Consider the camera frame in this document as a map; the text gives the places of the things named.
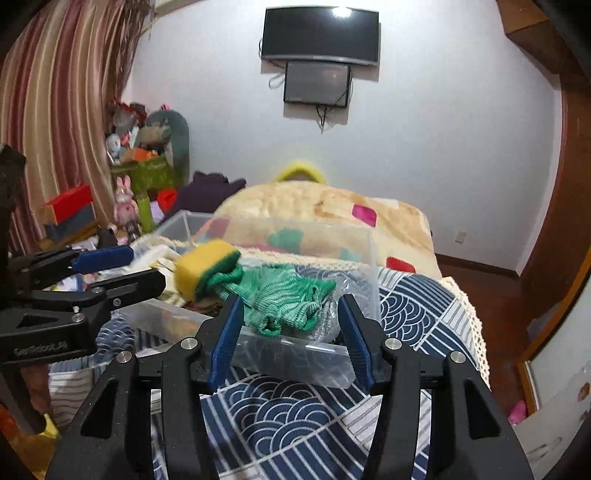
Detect striped red gold curtain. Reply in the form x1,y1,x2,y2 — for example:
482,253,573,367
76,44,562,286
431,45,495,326
1,1,151,253

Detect red box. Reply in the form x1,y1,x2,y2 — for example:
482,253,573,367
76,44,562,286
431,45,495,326
40,185,93,225

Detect yellow curved object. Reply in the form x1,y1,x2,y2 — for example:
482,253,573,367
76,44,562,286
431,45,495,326
273,160,327,185

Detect green bottle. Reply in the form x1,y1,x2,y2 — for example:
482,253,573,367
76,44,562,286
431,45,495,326
136,193,155,234

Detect green cardboard box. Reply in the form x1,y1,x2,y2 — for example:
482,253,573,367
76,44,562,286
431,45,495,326
110,156,178,195

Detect dark purple garment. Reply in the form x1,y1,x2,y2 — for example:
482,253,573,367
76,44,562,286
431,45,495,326
164,171,246,219

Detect green yellow knit sock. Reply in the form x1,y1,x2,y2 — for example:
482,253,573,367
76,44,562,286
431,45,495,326
174,239,337,337

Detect brown wooden overhead cabinet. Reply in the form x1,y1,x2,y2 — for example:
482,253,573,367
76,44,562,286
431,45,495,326
497,0,578,75

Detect grey green plush toy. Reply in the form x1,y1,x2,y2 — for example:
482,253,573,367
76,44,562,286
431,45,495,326
135,109,190,185

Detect white wall socket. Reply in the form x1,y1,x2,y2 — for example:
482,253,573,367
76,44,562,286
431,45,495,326
455,231,467,244

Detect small black wall monitor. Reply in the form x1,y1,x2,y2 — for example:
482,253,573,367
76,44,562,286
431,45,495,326
283,61,352,108

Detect grey glittery knit item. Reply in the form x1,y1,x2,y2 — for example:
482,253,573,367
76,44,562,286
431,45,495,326
304,294,341,343

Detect beige fleece blanket colour patches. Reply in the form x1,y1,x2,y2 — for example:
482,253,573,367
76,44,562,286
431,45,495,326
214,180,442,280

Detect red plush item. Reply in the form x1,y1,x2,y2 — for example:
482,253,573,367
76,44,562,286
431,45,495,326
156,188,177,214

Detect blue white patterned tablecloth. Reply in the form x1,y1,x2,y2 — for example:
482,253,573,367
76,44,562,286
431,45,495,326
49,268,490,479

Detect white cream cloth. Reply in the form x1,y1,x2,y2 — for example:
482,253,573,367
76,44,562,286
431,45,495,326
127,244,186,307

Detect pink rabbit doll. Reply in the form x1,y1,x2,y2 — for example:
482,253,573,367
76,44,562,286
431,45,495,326
113,175,139,230

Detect brown wooden door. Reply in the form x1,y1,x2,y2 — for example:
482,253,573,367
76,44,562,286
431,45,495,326
519,73,591,365

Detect clear plastic storage bin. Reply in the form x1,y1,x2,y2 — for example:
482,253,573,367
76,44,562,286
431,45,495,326
121,211,378,388

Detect large black wall television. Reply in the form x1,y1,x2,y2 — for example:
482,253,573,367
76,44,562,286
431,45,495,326
260,6,380,66

